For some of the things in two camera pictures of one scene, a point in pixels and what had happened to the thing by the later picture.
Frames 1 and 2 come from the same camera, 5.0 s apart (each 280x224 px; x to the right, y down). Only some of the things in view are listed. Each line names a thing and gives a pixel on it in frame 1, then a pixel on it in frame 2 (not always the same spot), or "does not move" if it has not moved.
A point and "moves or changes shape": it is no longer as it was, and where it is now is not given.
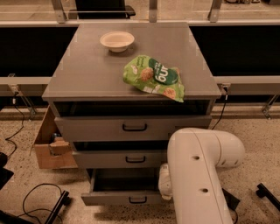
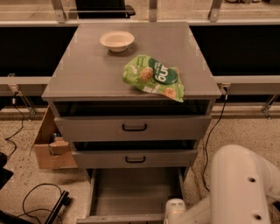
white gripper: x=164 y=183 → x=175 y=209
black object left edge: x=5 y=174 does not move
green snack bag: x=145 y=73 does not move
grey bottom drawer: x=123 y=186 moves or changes shape
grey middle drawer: x=153 y=158 does not move
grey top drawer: x=136 y=128 does not move
